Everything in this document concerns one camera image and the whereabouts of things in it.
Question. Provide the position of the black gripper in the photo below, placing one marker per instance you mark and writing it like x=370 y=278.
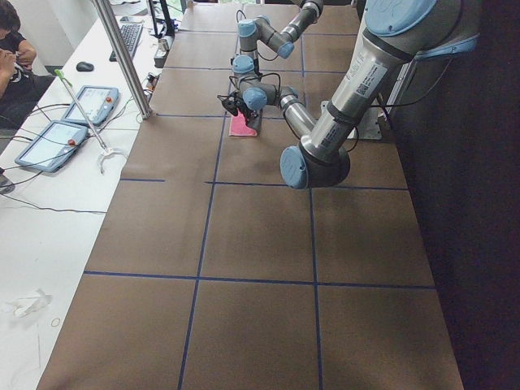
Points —
x=249 y=114

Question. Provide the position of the pink and grey towel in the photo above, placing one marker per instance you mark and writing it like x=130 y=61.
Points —
x=239 y=128

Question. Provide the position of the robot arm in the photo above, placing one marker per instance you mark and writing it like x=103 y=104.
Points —
x=396 y=33
x=251 y=31

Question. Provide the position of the grabber reach tool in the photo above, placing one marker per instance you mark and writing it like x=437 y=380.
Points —
x=107 y=151

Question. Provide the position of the black keyboard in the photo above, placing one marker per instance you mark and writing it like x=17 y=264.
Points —
x=131 y=34

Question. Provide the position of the far teach pendant tablet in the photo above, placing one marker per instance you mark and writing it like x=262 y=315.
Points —
x=97 y=101

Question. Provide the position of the teach pendant tablet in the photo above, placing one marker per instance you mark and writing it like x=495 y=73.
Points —
x=53 y=146
x=97 y=101

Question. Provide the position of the black computer mouse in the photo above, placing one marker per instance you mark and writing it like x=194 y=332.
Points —
x=84 y=67

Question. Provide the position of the near teach pendant tablet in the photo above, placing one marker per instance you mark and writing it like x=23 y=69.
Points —
x=53 y=146

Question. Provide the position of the seated person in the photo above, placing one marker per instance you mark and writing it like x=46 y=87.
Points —
x=21 y=88

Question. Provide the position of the crumpled white tissue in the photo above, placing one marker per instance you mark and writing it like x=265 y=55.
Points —
x=29 y=303

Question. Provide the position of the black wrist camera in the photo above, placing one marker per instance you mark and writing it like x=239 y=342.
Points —
x=229 y=103

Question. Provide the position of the aluminium frame post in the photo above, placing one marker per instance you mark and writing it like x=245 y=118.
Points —
x=124 y=60

